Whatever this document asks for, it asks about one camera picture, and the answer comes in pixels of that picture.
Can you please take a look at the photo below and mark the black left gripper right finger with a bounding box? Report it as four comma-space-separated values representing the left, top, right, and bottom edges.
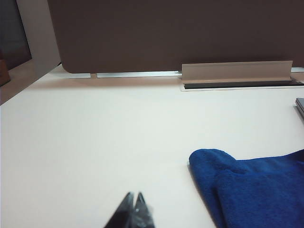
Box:
129, 191, 155, 228

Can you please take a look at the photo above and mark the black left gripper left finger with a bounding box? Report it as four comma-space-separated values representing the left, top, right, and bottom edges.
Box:
103, 191, 134, 228

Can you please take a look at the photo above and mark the blue terry rag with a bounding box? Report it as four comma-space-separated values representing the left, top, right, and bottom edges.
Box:
188, 148, 304, 228

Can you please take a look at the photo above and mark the grey closed laptop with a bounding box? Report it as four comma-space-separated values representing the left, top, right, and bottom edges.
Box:
295, 96, 304, 122

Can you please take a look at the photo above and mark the brown fabric desk divider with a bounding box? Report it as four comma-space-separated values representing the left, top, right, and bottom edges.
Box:
47, 0, 304, 74

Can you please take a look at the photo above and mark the brown wooden object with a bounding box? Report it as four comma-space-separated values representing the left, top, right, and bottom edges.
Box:
0, 59, 10, 86

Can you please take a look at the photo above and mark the white building pillar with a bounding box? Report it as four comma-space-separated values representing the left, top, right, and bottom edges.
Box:
15, 0, 62, 80

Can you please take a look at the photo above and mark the aluminium divider rail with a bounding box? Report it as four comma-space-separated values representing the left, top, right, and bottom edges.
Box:
67, 67, 304, 79

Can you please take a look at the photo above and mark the beige cable tray flap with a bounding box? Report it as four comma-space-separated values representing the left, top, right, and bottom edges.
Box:
181, 61, 293, 84

